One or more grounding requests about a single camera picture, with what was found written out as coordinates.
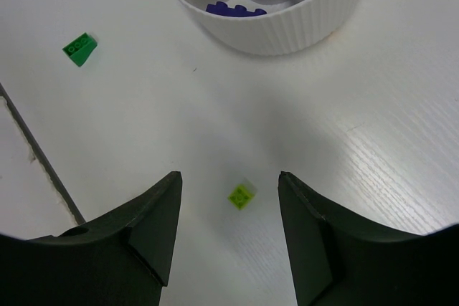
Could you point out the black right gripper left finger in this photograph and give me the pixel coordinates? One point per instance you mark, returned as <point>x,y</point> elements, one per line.
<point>120,258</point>

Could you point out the small dark green lego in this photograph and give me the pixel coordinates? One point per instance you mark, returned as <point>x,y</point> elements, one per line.
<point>79,50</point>

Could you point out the small lime green lego plate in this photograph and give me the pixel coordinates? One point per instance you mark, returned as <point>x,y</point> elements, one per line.
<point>242,194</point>

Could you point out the blue lego brick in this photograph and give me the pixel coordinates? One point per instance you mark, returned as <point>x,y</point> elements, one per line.
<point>221,8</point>

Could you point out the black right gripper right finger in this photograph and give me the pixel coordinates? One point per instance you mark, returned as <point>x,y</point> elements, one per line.
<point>338,257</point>

